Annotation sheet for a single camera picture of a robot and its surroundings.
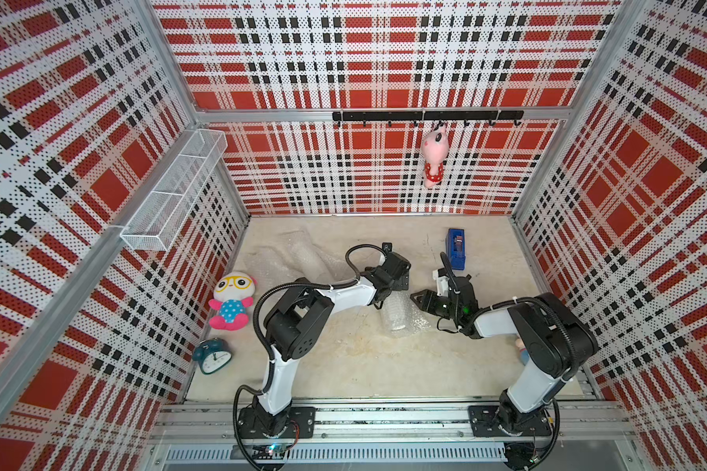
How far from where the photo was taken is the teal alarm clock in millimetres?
793

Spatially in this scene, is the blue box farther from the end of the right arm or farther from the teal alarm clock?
the teal alarm clock

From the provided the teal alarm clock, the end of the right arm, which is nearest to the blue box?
the end of the right arm
